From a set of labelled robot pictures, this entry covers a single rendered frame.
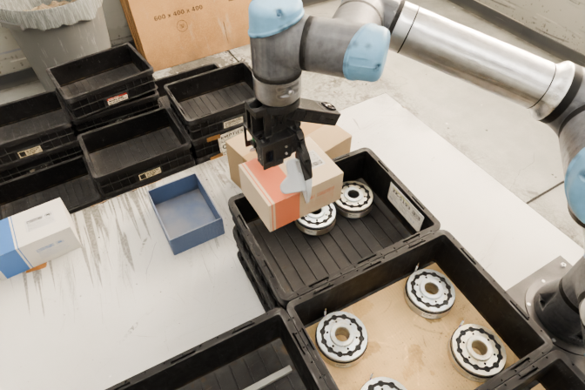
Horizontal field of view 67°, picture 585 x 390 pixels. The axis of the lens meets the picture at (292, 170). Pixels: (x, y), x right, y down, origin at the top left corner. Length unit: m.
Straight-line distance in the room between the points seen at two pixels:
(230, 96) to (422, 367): 1.50
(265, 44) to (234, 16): 2.79
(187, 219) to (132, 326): 0.33
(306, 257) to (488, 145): 1.89
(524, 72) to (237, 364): 0.72
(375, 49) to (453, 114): 2.36
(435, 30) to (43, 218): 1.06
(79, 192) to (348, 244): 1.37
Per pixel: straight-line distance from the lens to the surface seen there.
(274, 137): 0.72
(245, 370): 0.94
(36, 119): 2.45
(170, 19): 3.26
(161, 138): 2.10
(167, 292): 1.20
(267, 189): 0.80
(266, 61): 0.63
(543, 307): 1.19
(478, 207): 1.42
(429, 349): 0.99
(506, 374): 0.91
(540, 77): 0.75
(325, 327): 0.94
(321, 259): 1.06
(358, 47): 0.59
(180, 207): 1.35
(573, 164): 0.68
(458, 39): 0.72
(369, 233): 1.11
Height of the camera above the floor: 1.71
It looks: 46 degrees down
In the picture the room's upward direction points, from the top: straight up
